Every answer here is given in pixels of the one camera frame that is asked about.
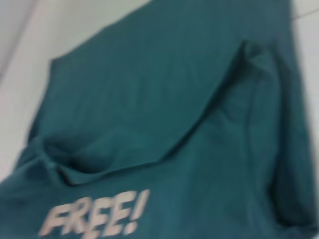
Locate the teal blue t-shirt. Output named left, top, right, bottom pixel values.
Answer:
left=0, top=0, right=319, bottom=239

